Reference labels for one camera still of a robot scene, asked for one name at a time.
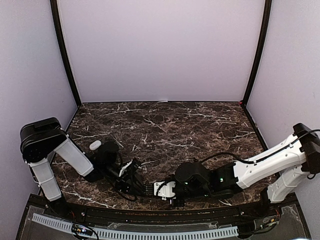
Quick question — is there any white slotted cable duct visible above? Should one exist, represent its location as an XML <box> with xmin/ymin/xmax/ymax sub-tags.
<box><xmin>31</xmin><ymin>213</ymin><xmax>239</xmax><ymax>240</ymax></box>

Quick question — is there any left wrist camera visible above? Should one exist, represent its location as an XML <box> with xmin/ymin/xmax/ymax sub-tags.
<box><xmin>118</xmin><ymin>160</ymin><xmax>133</xmax><ymax>177</ymax></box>

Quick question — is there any black charging case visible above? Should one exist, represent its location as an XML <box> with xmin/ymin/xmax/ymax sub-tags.
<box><xmin>145</xmin><ymin>184</ymin><xmax>155</xmax><ymax>196</ymax></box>

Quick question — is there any black front frame rail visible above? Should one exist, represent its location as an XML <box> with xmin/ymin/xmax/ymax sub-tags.
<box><xmin>15</xmin><ymin>187</ymin><xmax>311</xmax><ymax>240</ymax></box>

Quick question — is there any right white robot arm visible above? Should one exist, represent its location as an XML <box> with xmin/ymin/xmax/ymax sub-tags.
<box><xmin>145</xmin><ymin>123</ymin><xmax>320</xmax><ymax>217</ymax></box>

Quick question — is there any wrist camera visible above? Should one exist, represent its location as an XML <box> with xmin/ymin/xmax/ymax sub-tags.
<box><xmin>153</xmin><ymin>181</ymin><xmax>176</xmax><ymax>201</ymax></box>
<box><xmin>118</xmin><ymin>160</ymin><xmax>133</xmax><ymax>177</ymax></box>

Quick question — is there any left black frame post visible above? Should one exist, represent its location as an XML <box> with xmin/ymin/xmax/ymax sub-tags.
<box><xmin>49</xmin><ymin>0</ymin><xmax>82</xmax><ymax>108</ymax></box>

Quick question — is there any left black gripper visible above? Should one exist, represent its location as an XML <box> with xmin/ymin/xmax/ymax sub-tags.
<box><xmin>104</xmin><ymin>163</ymin><xmax>149</xmax><ymax>197</ymax></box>

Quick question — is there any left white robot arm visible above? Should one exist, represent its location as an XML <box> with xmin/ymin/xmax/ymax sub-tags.
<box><xmin>20</xmin><ymin>117</ymin><xmax>146</xmax><ymax>218</ymax></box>

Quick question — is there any white earbud charging case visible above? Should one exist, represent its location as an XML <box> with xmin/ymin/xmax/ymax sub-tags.
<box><xmin>89</xmin><ymin>140</ymin><xmax>102</xmax><ymax>151</ymax></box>

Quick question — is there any black frame post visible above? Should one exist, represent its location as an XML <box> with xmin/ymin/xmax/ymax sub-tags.
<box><xmin>241</xmin><ymin>0</ymin><xmax>272</xmax><ymax>108</ymax></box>
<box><xmin>49</xmin><ymin>0</ymin><xmax>82</xmax><ymax>108</ymax></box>

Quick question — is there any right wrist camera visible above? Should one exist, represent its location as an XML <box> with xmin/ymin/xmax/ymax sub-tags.
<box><xmin>153</xmin><ymin>181</ymin><xmax>176</xmax><ymax>201</ymax></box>

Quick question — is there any right black frame post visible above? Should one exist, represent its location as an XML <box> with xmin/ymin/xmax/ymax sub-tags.
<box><xmin>241</xmin><ymin>0</ymin><xmax>272</xmax><ymax>108</ymax></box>

